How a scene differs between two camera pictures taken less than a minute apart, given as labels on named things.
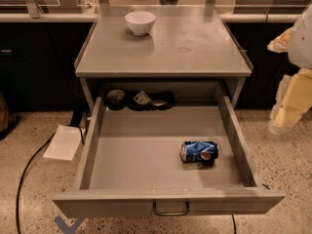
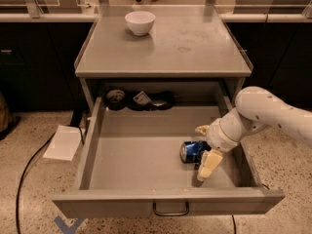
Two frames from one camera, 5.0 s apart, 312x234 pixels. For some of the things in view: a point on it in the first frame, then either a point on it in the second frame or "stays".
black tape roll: x=116 y=98 stays
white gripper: x=302 y=44 to x=214 y=136
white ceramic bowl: x=139 y=22 stays
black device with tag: x=145 y=101 stays
